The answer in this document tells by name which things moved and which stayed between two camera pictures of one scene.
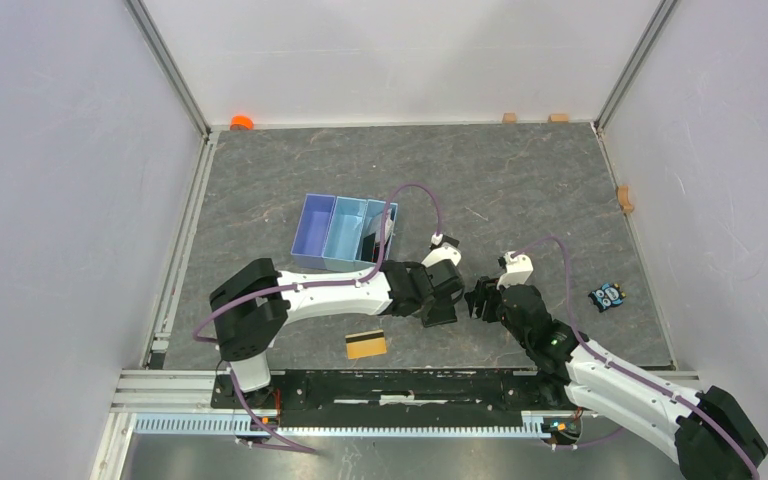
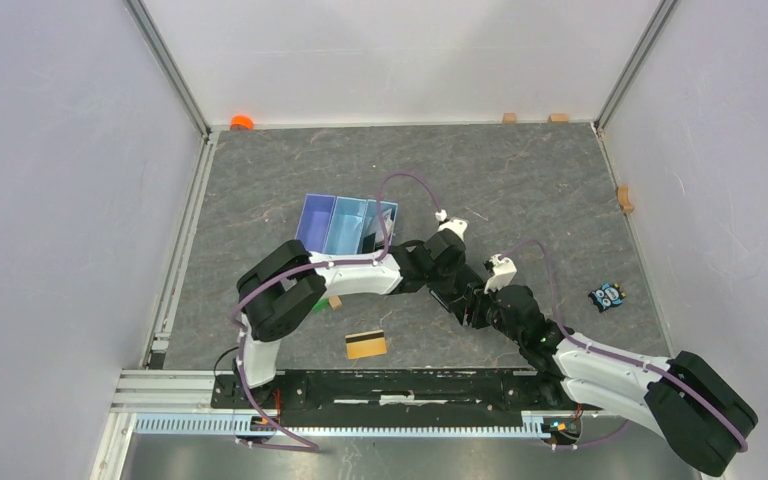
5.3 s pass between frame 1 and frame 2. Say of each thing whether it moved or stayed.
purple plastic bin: stayed
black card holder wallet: moved
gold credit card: stayed
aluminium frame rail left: stayed
